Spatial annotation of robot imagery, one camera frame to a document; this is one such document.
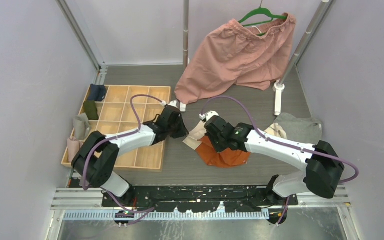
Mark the pink shorts on hanger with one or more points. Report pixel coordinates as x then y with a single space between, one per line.
233 54

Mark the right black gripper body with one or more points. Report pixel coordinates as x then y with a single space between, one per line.
217 142

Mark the wrist white camera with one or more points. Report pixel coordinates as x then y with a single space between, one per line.
173 103
207 116

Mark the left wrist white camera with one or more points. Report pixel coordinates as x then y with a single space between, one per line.
173 103

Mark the grey underwear on table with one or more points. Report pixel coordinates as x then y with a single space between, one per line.
302 130

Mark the right metal rack pole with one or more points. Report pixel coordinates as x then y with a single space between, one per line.
279 85

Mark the wooden compartment tray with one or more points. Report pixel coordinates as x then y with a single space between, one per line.
115 115

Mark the green clothes hanger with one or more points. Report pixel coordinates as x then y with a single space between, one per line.
260 11

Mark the metal rack pole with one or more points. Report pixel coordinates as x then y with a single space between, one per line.
186 8
279 85

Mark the centre metal rack pole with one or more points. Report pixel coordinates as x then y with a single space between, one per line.
186 8

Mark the pink rolled underwear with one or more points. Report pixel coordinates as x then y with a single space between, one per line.
73 147

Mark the slotted aluminium cable duct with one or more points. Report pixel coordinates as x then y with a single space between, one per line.
114 214

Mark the dark green rolled underwear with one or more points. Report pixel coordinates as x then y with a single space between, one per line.
91 110

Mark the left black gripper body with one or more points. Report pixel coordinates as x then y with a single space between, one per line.
177 131

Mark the grey rolled underwear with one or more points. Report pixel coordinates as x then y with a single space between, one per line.
81 126

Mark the orange white underwear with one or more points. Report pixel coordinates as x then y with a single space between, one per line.
201 144

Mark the left aluminium frame post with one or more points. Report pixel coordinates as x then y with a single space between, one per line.
101 68

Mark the navy rolled underwear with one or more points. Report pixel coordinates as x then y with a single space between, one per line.
97 93

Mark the beige underwear on table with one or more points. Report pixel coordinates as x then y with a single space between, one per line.
276 130

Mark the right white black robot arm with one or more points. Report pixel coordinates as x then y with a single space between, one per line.
319 168

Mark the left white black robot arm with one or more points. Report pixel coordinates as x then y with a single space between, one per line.
95 161

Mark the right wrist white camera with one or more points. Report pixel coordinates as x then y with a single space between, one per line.
207 116

